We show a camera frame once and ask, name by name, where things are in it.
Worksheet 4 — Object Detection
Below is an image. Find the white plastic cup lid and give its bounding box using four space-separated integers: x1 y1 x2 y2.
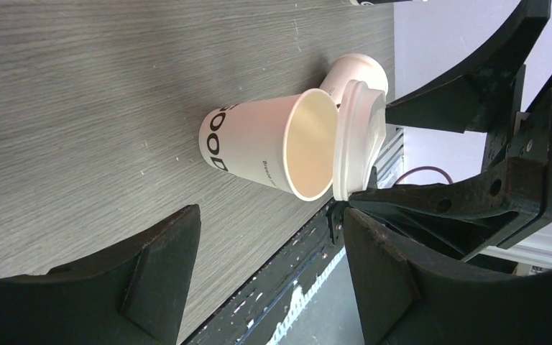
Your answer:
332 53 390 95

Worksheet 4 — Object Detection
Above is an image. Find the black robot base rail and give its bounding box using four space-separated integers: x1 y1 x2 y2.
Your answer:
184 201 345 344

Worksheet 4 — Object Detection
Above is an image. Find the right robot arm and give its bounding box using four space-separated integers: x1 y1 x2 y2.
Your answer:
349 1 552 269

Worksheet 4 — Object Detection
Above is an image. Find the white paper coffee cup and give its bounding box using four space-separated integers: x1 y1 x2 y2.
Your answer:
319 59 350 107

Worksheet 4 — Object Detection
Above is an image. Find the stack of white paper cups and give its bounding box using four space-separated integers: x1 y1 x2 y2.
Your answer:
349 0 428 6

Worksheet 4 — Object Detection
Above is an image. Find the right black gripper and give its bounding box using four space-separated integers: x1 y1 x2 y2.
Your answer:
349 1 552 261

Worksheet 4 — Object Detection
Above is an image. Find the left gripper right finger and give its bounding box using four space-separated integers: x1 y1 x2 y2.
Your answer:
343 208 552 344

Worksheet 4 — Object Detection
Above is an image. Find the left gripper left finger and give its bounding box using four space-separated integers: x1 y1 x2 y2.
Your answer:
0 204 201 344

